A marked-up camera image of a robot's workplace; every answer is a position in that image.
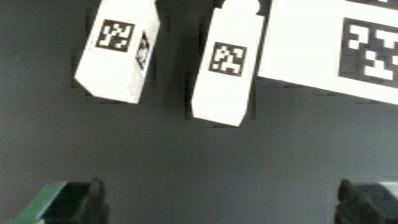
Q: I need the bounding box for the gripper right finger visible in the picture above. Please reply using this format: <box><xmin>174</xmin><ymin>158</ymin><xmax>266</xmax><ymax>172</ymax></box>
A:
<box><xmin>375</xmin><ymin>181</ymin><xmax>398</xmax><ymax>214</ymax></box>

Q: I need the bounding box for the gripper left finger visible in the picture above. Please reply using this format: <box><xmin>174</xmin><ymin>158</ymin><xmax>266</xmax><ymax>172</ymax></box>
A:
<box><xmin>3</xmin><ymin>181</ymin><xmax>67</xmax><ymax>224</ymax></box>

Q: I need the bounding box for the white table leg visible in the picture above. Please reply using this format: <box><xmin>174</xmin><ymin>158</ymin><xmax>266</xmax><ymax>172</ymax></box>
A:
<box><xmin>190</xmin><ymin>0</ymin><xmax>264</xmax><ymax>127</ymax></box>
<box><xmin>74</xmin><ymin>0</ymin><xmax>160</xmax><ymax>104</ymax></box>

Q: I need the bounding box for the white marker sheet with tags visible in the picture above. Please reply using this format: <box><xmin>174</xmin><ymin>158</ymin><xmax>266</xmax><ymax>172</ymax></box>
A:
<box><xmin>259</xmin><ymin>0</ymin><xmax>398</xmax><ymax>105</ymax></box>

